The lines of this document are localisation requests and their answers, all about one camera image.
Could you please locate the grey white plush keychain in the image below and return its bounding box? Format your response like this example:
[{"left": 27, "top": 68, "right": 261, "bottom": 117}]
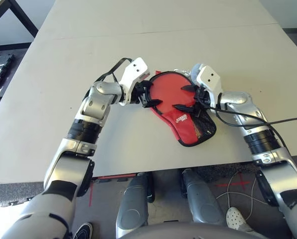
[{"left": 174, "top": 63, "right": 204, "bottom": 83}]

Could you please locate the grey robot torso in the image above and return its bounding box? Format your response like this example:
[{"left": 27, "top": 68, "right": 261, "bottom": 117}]
[{"left": 118, "top": 223, "right": 264, "bottom": 239}]

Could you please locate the grey robot leg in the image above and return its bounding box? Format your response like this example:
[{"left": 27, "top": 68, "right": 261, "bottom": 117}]
[
  {"left": 180, "top": 169, "right": 226, "bottom": 225},
  {"left": 116, "top": 171, "right": 151, "bottom": 237}
]

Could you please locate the black bar-shaped device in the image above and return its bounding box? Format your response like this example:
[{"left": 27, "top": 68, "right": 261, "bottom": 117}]
[{"left": 0, "top": 54, "right": 16, "bottom": 90}]

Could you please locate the grey left robot leg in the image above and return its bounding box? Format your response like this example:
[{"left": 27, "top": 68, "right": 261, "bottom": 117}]
[{"left": 116, "top": 171, "right": 151, "bottom": 237}]

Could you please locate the red black paddle case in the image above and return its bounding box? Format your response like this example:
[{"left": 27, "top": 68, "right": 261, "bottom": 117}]
[{"left": 146, "top": 71, "right": 217, "bottom": 147}]

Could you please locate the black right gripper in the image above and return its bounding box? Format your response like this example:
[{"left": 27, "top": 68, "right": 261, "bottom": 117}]
[{"left": 173, "top": 85, "right": 211, "bottom": 118}]

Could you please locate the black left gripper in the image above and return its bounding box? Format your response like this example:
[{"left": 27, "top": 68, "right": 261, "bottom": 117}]
[{"left": 133, "top": 80, "right": 163, "bottom": 108}]

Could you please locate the grey right robot leg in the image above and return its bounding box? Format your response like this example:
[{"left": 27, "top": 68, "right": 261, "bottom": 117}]
[{"left": 180, "top": 169, "right": 226, "bottom": 225}]

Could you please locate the flat black cable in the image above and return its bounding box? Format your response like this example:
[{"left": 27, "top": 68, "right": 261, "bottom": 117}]
[{"left": 93, "top": 57, "right": 134, "bottom": 83}]

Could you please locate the white perforated clog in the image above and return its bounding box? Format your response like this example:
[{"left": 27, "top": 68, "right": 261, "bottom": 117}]
[{"left": 225, "top": 206, "right": 251, "bottom": 231}]

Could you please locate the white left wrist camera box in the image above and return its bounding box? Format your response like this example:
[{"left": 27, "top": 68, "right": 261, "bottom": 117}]
[{"left": 118, "top": 57, "right": 149, "bottom": 107}]

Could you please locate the black puzzle foam mat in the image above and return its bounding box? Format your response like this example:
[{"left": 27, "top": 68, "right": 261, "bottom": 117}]
[{"left": 0, "top": 181, "right": 46, "bottom": 207}]

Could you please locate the white floor cable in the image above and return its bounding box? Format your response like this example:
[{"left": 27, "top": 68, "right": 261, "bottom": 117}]
[{"left": 217, "top": 170, "right": 260, "bottom": 221}]

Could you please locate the dark grey rug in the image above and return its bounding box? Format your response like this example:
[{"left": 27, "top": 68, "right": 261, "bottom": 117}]
[{"left": 195, "top": 163, "right": 261, "bottom": 184}]

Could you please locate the black white sneaker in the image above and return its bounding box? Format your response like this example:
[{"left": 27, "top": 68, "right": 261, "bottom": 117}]
[{"left": 73, "top": 222, "right": 93, "bottom": 239}]

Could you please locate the black metal frame table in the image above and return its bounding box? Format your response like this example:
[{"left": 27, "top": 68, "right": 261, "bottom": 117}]
[{"left": 0, "top": 0, "right": 39, "bottom": 52}]

